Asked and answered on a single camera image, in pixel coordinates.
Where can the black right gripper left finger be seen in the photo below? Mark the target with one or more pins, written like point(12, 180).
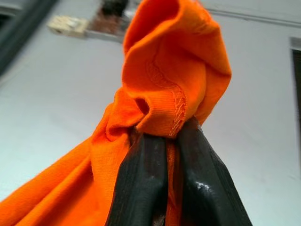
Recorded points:
point(138, 183)

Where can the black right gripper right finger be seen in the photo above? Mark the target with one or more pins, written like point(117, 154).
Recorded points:
point(207, 188)

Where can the orange cloth garment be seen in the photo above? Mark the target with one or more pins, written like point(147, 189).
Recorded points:
point(169, 77)

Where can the brown ceiling hatch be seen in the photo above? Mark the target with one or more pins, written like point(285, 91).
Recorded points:
point(108, 20)

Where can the dark window frame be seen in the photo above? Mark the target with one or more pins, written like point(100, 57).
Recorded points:
point(296, 77)

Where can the dark door frame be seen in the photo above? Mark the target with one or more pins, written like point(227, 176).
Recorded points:
point(18, 30)

